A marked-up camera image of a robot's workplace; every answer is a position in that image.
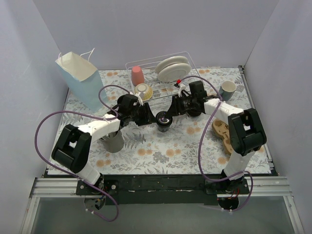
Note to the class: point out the floral table mat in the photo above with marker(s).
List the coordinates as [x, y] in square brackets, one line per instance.
[146, 150]

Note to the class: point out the rear white plate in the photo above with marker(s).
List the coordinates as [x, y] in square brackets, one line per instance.
[170, 61]

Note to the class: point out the aluminium frame rail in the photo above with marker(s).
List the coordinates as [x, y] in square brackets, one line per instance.
[58, 187]

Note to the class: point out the pink plastic cup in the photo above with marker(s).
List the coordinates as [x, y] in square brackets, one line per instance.
[137, 75]

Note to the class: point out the front white plate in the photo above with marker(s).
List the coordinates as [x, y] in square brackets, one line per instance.
[174, 72]

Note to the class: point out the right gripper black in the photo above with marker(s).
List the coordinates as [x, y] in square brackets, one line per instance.
[176, 105]

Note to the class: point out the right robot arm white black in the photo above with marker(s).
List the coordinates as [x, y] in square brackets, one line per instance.
[246, 132]

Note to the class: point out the black takeout coffee cup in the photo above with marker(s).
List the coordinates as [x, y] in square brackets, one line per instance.
[163, 128]

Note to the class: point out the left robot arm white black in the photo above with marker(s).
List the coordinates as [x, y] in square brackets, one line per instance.
[73, 145]

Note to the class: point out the yellow dotted bowl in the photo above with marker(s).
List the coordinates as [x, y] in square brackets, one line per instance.
[146, 90]

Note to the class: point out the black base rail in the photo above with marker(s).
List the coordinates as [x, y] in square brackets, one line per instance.
[163, 189]

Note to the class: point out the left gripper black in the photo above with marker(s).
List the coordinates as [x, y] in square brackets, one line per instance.
[145, 114]

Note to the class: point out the light blue paper bag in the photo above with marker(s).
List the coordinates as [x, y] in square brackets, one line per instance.
[82, 78]

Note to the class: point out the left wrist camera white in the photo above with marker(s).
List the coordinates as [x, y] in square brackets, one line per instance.
[139, 99]

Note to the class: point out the white plate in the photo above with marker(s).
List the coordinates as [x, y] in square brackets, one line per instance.
[174, 72]
[170, 61]

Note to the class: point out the grey blue mug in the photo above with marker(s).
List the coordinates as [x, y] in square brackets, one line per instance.
[227, 90]

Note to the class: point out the grey straw holder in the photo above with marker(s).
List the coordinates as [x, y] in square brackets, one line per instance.
[113, 142]

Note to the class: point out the black cup lid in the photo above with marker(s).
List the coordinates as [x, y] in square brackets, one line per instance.
[163, 120]

